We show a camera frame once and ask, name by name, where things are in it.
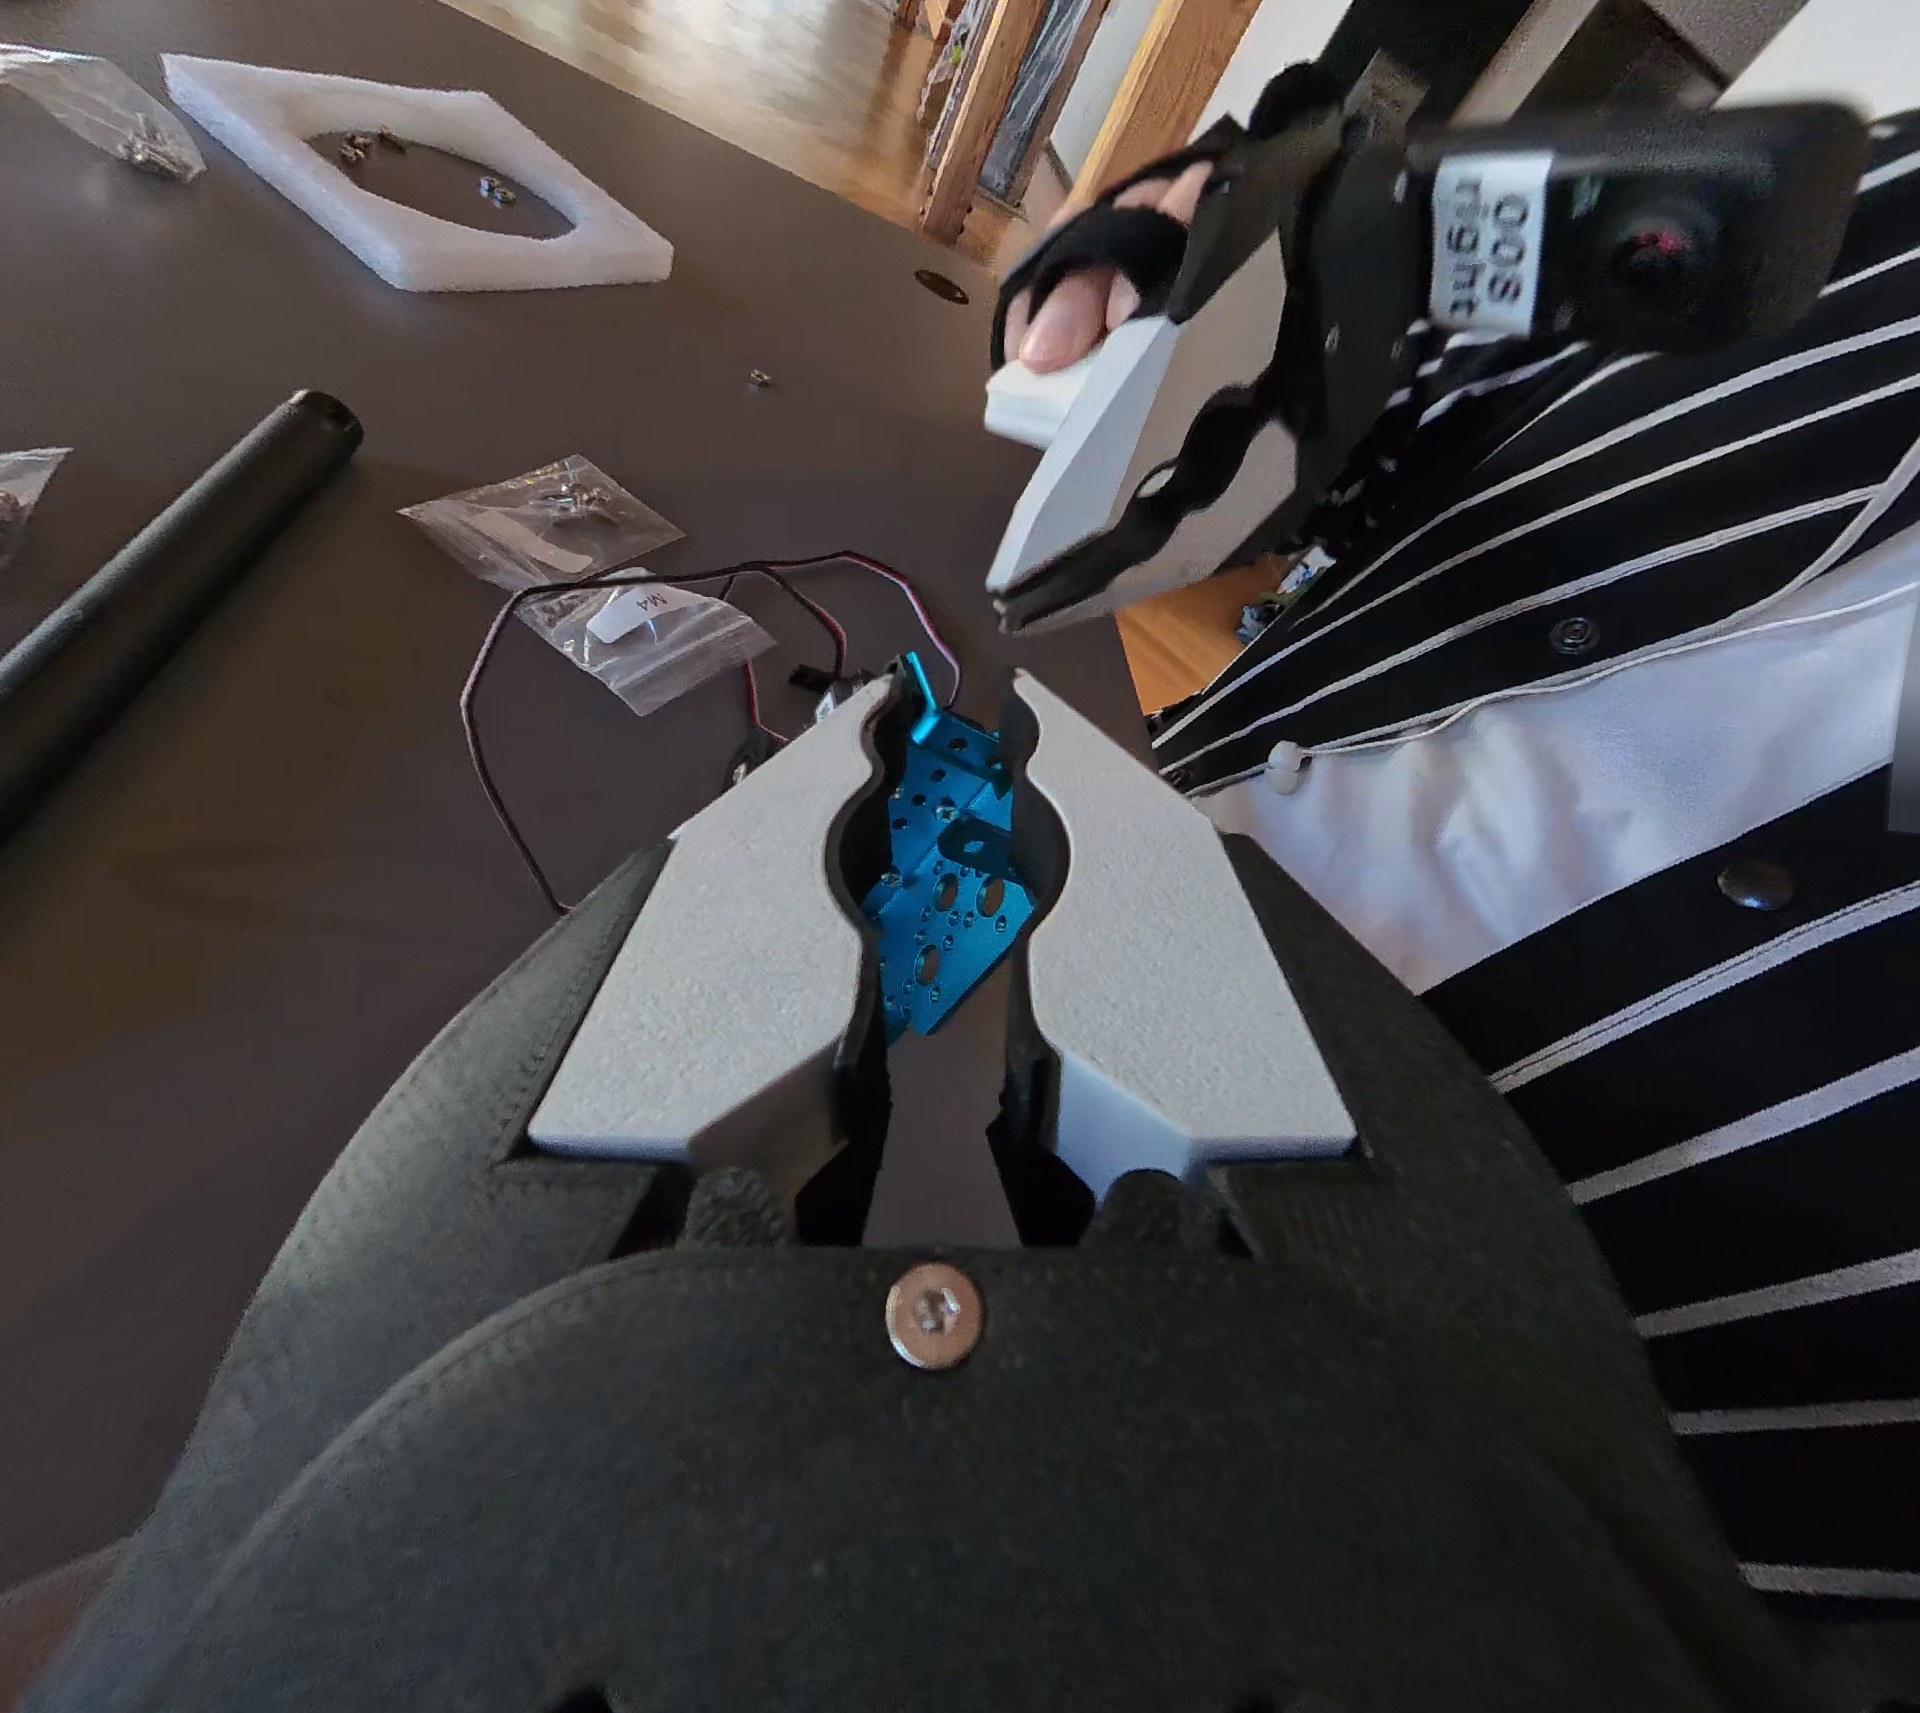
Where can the flat clear bag of screws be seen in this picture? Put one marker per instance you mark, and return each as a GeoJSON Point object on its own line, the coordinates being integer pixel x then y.
{"type": "Point", "coordinates": [510, 529]}

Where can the clear bag of many screws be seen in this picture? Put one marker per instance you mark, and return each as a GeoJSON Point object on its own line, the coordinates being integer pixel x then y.
{"type": "Point", "coordinates": [23, 490]}

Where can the black electric screwdriver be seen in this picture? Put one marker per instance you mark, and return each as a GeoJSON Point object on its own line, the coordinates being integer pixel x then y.
{"type": "Point", "coordinates": [180, 564]}

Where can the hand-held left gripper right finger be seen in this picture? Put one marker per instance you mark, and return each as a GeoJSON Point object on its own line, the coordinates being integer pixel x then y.
{"type": "Point", "coordinates": [1185, 979]}

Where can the clear bag with white label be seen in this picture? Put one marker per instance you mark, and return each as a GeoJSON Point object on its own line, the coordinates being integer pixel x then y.
{"type": "Point", "coordinates": [661, 654]}

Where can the round desk grommet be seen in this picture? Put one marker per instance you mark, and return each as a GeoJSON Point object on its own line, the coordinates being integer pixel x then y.
{"type": "Point", "coordinates": [943, 284]}

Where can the cluster of small loose screws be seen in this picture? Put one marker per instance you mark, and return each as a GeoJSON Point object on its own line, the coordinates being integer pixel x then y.
{"type": "Point", "coordinates": [369, 147]}

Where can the dark brown desk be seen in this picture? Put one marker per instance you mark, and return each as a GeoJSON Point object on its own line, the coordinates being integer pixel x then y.
{"type": "Point", "coordinates": [300, 993]}

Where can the wooden door frame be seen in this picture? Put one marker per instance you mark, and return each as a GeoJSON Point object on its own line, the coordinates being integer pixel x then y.
{"type": "Point", "coordinates": [999, 49]}

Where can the person's right hand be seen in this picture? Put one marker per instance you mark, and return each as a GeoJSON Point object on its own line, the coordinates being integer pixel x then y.
{"type": "Point", "coordinates": [1072, 319]}

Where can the crumpled small clear bag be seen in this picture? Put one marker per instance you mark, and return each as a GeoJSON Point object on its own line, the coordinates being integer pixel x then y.
{"type": "Point", "coordinates": [104, 100]}

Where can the white foam frame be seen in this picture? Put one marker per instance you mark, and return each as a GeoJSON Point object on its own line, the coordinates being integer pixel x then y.
{"type": "Point", "coordinates": [241, 108]}

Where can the blue bracket servo assembly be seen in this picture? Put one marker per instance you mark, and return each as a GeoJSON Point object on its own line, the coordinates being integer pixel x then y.
{"type": "Point", "coordinates": [939, 902]}

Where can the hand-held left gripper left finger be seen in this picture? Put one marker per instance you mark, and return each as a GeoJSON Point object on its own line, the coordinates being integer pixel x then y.
{"type": "Point", "coordinates": [705, 979]}

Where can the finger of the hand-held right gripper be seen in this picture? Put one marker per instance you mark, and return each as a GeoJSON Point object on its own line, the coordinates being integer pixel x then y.
{"type": "Point", "coordinates": [1201, 564]}
{"type": "Point", "coordinates": [1089, 469]}

